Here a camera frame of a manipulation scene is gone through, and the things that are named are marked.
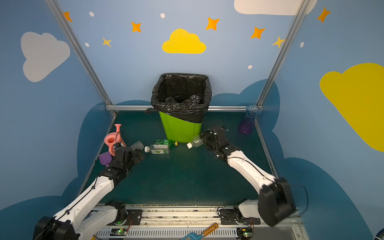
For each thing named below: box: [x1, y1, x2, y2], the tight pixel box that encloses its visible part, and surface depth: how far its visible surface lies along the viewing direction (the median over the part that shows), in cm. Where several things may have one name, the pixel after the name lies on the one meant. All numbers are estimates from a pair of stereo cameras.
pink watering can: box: [104, 123, 127, 157], surface depth 92 cm
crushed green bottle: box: [153, 139, 179, 148], surface depth 103 cm
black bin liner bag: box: [145, 73, 212, 124], surface depth 88 cm
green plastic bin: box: [159, 111, 202, 143], surface depth 91 cm
